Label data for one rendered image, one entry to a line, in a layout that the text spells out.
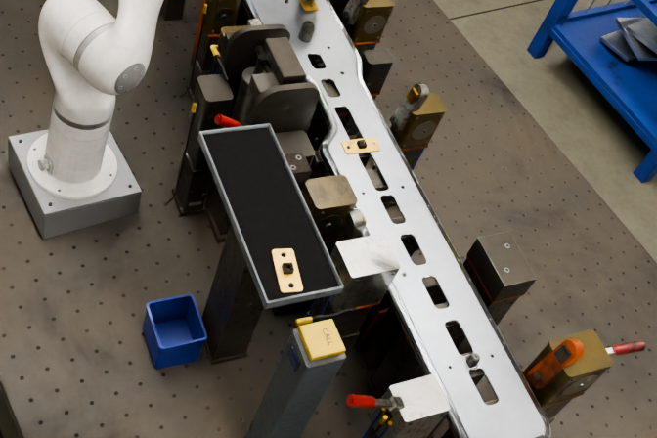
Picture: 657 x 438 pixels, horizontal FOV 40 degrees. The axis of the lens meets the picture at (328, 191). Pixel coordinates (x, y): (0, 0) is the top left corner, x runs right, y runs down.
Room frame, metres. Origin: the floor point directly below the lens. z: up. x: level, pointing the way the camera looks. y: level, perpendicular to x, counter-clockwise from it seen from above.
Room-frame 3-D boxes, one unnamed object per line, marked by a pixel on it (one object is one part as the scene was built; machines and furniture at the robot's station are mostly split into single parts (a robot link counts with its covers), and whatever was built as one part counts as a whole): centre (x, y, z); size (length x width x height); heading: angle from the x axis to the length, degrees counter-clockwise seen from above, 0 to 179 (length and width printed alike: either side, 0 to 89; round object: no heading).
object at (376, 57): (1.71, 0.00, 0.84); 0.10 x 0.05 x 0.29; 130
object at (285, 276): (0.88, 0.01, 1.17); 0.08 x 0.04 x 0.01; 31
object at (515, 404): (1.37, -0.05, 1.00); 1.38 x 0.22 x 0.02; 40
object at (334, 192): (1.15, 0.01, 0.89); 0.12 x 0.08 x 0.38; 130
